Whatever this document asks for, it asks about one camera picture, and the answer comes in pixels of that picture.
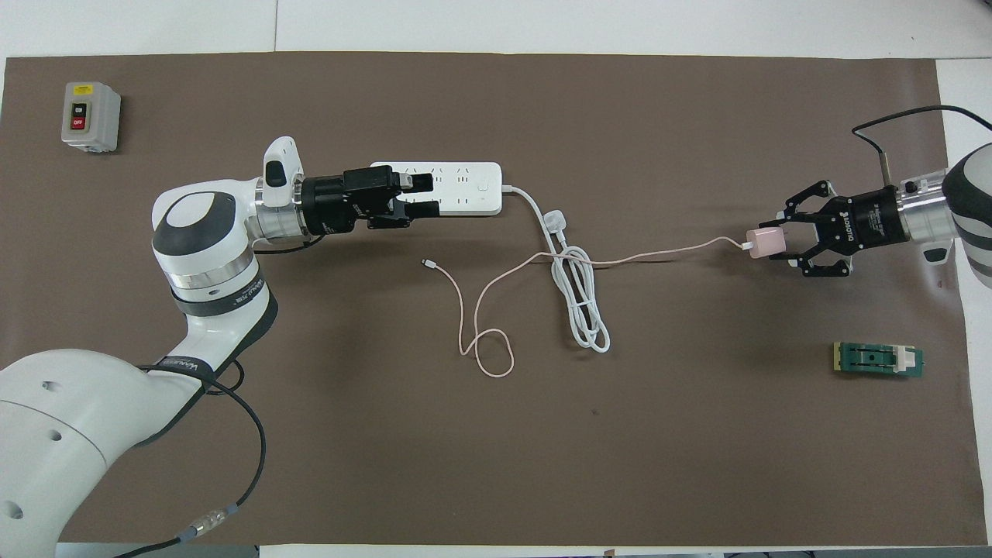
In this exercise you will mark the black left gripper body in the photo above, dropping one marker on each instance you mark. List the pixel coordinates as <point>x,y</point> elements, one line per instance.
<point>333,205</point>

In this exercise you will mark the white power strip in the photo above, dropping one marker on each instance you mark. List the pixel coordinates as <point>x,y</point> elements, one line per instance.
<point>473,198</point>

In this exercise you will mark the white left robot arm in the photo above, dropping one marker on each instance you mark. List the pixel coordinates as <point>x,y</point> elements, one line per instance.
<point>77,434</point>

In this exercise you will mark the brown table mat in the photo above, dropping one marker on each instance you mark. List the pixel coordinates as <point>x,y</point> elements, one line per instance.
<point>496,449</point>

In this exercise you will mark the green knife switch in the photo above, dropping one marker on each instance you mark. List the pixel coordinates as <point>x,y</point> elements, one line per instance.
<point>868,360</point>

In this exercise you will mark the pink USB charger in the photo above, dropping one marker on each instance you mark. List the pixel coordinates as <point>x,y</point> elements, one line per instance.
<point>763,244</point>

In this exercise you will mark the grey on-off switch box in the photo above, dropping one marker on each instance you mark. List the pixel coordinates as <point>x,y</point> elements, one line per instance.
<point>99,108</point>

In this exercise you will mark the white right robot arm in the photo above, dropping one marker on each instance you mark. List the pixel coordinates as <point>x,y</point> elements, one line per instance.
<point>973,201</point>

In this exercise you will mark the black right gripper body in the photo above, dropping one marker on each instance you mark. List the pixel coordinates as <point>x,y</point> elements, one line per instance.
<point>872,219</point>

